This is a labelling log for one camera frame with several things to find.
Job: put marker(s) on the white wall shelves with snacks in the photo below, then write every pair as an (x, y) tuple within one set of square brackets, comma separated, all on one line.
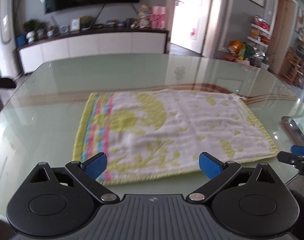
[(259, 31)]

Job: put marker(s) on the blue pot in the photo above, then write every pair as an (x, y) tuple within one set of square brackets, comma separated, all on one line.
[(21, 40)]

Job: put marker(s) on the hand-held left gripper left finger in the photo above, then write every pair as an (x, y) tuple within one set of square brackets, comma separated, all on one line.
[(95, 167)]

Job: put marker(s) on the plant in white mushroom pot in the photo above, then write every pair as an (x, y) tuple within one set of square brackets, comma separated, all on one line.
[(30, 30)]

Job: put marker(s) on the white standing air conditioner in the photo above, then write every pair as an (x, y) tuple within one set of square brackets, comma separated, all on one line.
[(5, 17)]

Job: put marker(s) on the black remote control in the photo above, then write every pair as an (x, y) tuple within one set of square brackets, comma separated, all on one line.
[(293, 130)]

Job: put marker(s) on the pink gift box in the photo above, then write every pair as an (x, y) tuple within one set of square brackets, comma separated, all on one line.
[(157, 17)]

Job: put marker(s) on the pale doll figure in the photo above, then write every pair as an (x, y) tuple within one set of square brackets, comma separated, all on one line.
[(144, 16)]

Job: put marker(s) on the white photo frame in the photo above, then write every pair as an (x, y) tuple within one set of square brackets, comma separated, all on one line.
[(75, 24)]

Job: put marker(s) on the black garment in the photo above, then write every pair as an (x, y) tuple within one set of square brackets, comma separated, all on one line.
[(2, 83)]

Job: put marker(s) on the small framed wall picture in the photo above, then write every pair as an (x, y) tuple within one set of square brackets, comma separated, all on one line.
[(301, 20)]

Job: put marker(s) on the white door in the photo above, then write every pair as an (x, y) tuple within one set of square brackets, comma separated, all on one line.
[(189, 17)]

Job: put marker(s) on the yellow snack bag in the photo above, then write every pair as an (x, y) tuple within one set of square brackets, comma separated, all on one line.
[(235, 48)]

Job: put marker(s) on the pile of small desk clutter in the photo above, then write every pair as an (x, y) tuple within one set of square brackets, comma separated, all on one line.
[(119, 23)]

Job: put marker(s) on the white television cabinet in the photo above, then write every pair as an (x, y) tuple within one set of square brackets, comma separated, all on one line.
[(91, 45)]

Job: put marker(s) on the plant in grey pot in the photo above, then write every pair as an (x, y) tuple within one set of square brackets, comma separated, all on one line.
[(41, 28)]

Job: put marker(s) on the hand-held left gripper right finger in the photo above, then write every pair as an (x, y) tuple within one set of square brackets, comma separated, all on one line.
[(210, 167)]

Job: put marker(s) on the wooden rack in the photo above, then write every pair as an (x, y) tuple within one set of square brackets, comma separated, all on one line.
[(296, 67)]

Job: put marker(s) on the small potted plant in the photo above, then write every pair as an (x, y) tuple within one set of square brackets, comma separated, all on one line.
[(50, 31)]

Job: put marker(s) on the plant in dark pot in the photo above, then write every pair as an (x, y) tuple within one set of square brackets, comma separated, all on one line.
[(86, 22)]

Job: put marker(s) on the wooden door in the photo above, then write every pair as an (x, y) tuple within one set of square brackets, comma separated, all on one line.
[(283, 35)]

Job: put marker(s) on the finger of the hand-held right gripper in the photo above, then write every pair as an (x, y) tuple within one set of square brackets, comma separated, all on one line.
[(301, 150), (287, 157)]

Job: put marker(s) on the green bag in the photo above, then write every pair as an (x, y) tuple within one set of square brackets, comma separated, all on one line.
[(249, 51)]

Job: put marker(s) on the yellow and white towel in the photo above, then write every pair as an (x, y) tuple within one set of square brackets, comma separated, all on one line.
[(172, 135)]

